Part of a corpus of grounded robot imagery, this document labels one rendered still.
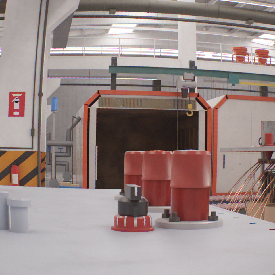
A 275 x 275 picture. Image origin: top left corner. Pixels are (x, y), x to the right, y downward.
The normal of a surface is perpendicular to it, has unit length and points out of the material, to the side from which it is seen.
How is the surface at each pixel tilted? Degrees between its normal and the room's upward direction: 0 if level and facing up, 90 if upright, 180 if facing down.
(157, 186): 90
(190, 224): 90
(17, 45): 90
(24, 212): 90
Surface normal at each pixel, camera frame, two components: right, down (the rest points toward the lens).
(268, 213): -0.97, -0.02
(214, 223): 0.63, -0.01
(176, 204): -0.77, -0.02
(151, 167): -0.47, -0.05
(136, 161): -0.10, -0.04
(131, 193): 0.14, -0.02
